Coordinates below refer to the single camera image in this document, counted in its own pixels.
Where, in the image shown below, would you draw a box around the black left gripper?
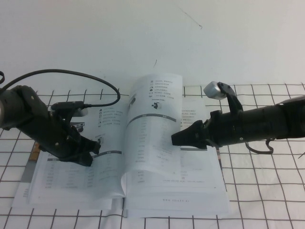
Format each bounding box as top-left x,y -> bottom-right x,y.
35,108 -> 102,168

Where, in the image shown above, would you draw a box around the black left camera mount bracket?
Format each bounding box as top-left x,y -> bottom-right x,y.
51,108 -> 80,131

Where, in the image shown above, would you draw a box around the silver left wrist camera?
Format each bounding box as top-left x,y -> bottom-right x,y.
51,101 -> 90,118

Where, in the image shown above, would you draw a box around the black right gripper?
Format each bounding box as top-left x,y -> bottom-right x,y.
171,110 -> 248,150

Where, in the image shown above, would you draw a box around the black right camera mount bracket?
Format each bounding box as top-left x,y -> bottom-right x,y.
218,82 -> 244,114

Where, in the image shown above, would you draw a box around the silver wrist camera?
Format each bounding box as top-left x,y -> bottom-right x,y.
203,81 -> 226,100
51,101 -> 90,118

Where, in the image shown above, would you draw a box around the white product manual book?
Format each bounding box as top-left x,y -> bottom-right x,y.
11,73 -> 231,219

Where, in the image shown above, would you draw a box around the black left camera cable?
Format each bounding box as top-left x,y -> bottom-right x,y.
0,68 -> 121,109

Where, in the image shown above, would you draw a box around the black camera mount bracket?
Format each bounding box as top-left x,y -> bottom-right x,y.
51,108 -> 80,131
218,82 -> 244,114

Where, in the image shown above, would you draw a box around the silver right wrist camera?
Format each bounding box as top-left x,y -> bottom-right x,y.
203,81 -> 226,100

